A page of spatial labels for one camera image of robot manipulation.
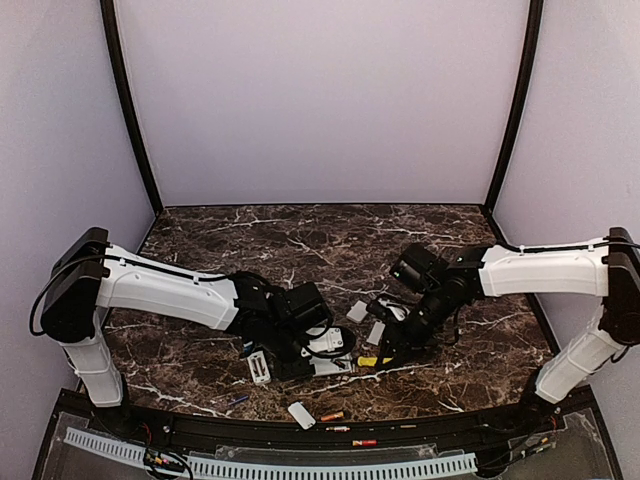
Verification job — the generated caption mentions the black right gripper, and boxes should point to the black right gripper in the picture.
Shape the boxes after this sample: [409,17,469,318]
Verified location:
[376,284,454,371]

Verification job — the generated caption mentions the slim white QR-code remote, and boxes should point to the slim white QR-code remote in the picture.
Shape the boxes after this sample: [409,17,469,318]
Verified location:
[247,351,272,385]

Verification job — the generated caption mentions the white slim remote battery cover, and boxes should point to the white slim remote battery cover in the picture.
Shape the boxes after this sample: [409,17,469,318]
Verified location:
[366,321,386,346]

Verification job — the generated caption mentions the small white remote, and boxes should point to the small white remote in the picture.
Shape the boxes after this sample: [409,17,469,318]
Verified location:
[309,354,353,377]

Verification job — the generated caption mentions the white wide remote battery cover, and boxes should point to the white wide remote battery cover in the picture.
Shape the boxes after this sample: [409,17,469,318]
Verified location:
[346,300,368,324]

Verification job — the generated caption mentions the blue AAA battery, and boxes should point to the blue AAA battery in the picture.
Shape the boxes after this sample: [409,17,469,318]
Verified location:
[229,395,250,406]

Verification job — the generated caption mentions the yellow handled screwdriver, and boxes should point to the yellow handled screwdriver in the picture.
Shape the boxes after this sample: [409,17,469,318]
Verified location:
[340,357,392,368]

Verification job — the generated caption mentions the orange batteries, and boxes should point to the orange batteries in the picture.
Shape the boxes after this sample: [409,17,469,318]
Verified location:
[321,411,345,422]

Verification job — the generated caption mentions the red battery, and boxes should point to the red battery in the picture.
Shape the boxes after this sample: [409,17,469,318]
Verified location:
[352,439,378,447]
[325,425,351,432]

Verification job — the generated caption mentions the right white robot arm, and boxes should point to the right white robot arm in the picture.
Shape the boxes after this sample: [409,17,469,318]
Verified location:
[376,227,639,434]

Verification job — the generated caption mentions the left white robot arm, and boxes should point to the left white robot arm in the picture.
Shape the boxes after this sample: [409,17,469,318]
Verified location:
[29,227,345,436]

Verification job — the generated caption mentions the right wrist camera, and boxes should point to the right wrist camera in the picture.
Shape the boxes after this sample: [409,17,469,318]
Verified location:
[366,297,410,322]

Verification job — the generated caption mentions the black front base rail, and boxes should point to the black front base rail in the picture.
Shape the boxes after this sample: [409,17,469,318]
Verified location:
[54,386,599,452]

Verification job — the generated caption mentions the white slotted cable duct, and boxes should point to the white slotted cable duct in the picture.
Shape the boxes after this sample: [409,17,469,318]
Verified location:
[64,427,477,479]

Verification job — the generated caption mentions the black enclosure frame post right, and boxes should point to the black enclosure frame post right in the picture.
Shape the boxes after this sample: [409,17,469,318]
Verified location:
[482,0,545,221]

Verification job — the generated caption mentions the black enclosure frame post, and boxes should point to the black enclosure frame post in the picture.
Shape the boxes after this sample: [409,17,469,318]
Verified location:
[482,0,545,221]
[99,0,164,217]

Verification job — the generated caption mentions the black enclosure frame post left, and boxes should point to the black enclosure frame post left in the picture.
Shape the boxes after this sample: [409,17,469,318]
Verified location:
[99,0,164,217]

